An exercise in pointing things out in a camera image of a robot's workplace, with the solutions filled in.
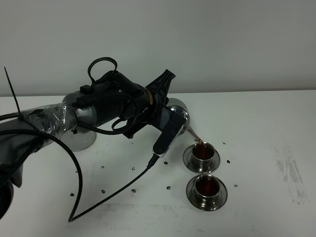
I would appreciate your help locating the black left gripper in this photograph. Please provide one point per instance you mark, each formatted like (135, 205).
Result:
(156, 113)

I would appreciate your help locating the stainless steel teapot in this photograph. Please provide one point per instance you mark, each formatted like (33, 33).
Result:
(180, 108)

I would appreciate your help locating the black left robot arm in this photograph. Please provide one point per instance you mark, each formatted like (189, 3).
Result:
(111, 105)

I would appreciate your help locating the far stainless steel saucer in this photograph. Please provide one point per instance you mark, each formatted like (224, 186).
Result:
(200, 169)

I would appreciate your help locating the stainless steel saucer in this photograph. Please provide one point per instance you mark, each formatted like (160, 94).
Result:
(206, 203)
(200, 169)

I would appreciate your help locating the far stainless steel teacup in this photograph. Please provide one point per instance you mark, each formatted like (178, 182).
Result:
(202, 154)

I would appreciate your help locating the stainless steel teacup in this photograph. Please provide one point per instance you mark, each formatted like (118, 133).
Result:
(202, 154)
(207, 186)

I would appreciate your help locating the near stainless steel teacup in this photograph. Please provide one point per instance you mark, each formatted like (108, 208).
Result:
(207, 186)

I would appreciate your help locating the near stainless steel saucer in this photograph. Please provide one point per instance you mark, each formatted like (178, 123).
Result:
(206, 203)

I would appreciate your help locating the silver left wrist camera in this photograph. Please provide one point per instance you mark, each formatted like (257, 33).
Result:
(168, 135)

